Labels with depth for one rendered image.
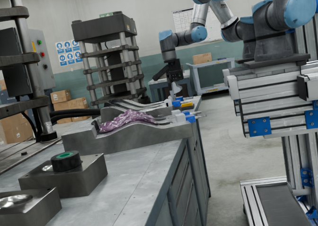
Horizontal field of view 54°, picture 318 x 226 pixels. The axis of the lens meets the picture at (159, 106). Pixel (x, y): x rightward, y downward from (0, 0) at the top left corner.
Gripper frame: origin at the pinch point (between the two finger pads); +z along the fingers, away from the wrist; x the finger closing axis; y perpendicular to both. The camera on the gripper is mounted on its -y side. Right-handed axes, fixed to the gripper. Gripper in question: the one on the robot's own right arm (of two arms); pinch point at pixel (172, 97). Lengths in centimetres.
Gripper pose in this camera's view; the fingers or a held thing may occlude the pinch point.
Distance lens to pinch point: 168.9
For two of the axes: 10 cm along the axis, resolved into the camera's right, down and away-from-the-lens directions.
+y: 9.6, -1.5, -2.2
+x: 1.9, -1.8, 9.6
